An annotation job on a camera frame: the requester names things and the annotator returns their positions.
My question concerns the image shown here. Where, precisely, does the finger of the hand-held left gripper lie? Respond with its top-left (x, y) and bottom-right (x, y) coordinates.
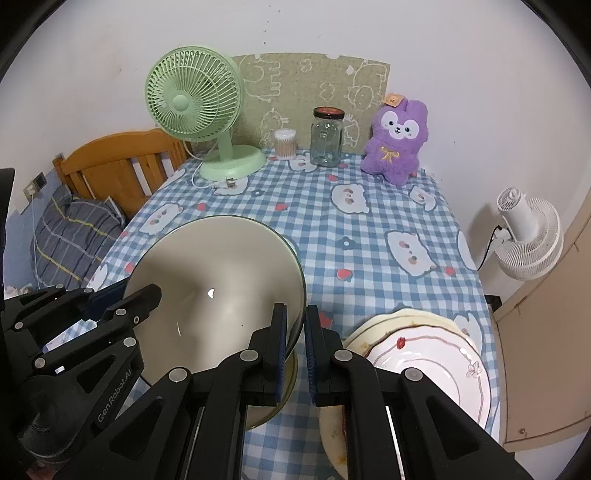
top-left (4, 282), bottom-right (125, 344)
top-left (32, 284), bottom-right (162, 370)

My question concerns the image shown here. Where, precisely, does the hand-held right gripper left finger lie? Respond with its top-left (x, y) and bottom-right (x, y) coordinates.
top-left (69, 302), bottom-right (289, 480)

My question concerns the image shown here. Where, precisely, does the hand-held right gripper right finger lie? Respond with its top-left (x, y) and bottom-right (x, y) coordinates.
top-left (305, 305), bottom-right (532, 480)

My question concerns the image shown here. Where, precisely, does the blue floral ceramic bowl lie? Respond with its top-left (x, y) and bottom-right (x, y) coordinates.
top-left (242, 233), bottom-right (305, 432)
top-left (124, 216), bottom-right (306, 384)

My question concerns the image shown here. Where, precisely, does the yellow floral deep plate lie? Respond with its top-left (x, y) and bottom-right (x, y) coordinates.
top-left (318, 308), bottom-right (483, 480)

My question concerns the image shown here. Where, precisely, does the grey plaid pillow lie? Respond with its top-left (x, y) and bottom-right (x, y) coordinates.
top-left (31, 187), bottom-right (127, 284)

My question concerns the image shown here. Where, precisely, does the wooden headboard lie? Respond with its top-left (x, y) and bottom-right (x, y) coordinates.
top-left (53, 129), bottom-right (190, 217)

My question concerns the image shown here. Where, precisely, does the blue checked tablecloth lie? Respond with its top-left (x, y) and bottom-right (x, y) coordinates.
top-left (85, 148), bottom-right (502, 480)

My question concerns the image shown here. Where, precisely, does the green desk fan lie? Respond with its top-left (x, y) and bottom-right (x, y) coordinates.
top-left (145, 45), bottom-right (267, 181)

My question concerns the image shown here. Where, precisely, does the cotton swab container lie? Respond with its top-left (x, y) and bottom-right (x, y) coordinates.
top-left (274, 128), bottom-right (297, 161)

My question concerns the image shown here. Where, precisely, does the glass jar with dark lid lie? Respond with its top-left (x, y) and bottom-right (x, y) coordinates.
top-left (310, 107), bottom-right (346, 167)

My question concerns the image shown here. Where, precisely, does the purple plush toy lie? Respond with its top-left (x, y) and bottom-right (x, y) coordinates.
top-left (361, 92), bottom-right (432, 186)

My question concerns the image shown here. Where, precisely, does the beige wooden door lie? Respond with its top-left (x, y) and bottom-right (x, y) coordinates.
top-left (489, 185), bottom-right (591, 457)

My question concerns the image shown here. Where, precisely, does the white fan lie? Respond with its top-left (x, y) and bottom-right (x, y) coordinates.
top-left (494, 187), bottom-right (565, 281)

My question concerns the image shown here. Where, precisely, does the wall socket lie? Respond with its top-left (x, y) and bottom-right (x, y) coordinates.
top-left (23, 172), bottom-right (48, 200)

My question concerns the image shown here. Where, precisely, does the white fan cable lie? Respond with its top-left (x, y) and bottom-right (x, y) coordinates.
top-left (185, 138), bottom-right (241, 191)

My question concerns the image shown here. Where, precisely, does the black fan cable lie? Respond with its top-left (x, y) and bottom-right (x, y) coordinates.
top-left (475, 224), bottom-right (506, 273)

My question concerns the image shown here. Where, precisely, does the green printed wall mat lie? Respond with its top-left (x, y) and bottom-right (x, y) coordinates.
top-left (229, 52), bottom-right (393, 153)

